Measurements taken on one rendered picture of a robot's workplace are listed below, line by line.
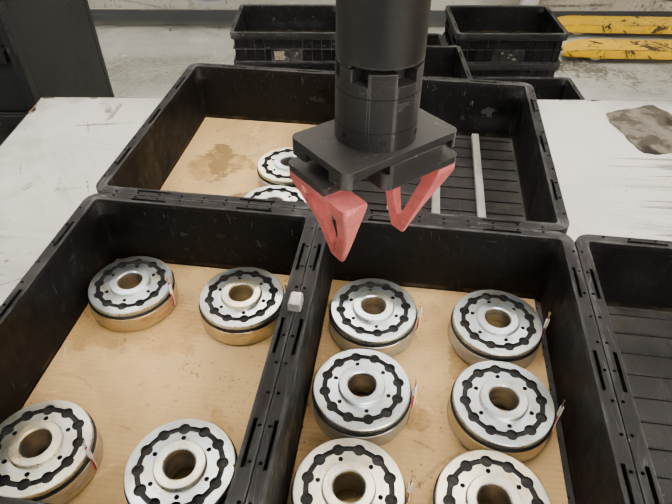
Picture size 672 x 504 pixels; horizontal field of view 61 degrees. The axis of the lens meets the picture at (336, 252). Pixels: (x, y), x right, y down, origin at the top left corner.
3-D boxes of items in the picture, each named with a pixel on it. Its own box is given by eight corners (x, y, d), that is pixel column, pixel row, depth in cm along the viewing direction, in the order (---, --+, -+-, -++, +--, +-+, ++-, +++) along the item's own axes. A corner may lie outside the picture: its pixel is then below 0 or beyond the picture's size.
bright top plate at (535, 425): (554, 460, 54) (555, 457, 53) (446, 435, 56) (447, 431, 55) (553, 375, 61) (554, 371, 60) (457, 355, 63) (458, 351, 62)
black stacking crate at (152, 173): (321, 279, 78) (319, 213, 71) (115, 258, 81) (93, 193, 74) (354, 133, 107) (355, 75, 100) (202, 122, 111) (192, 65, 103)
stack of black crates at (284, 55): (341, 108, 254) (342, 4, 224) (341, 144, 231) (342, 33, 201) (251, 108, 254) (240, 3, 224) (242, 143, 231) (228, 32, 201)
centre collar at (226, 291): (258, 311, 67) (258, 308, 66) (217, 310, 67) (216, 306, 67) (265, 282, 71) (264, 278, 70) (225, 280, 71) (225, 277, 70)
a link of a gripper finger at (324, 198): (290, 245, 46) (284, 142, 40) (359, 214, 49) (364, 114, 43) (341, 293, 42) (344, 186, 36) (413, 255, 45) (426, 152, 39)
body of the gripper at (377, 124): (289, 158, 41) (284, 56, 36) (396, 118, 45) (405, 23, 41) (345, 200, 37) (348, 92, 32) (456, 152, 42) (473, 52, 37)
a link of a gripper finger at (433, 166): (326, 229, 48) (326, 127, 42) (390, 199, 51) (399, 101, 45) (379, 273, 44) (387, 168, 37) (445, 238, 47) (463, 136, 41)
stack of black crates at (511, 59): (522, 110, 253) (547, 5, 223) (539, 145, 230) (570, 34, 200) (432, 109, 253) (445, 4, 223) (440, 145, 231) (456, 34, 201)
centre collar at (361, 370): (383, 410, 57) (384, 407, 57) (335, 405, 57) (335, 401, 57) (387, 370, 61) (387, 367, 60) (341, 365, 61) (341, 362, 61)
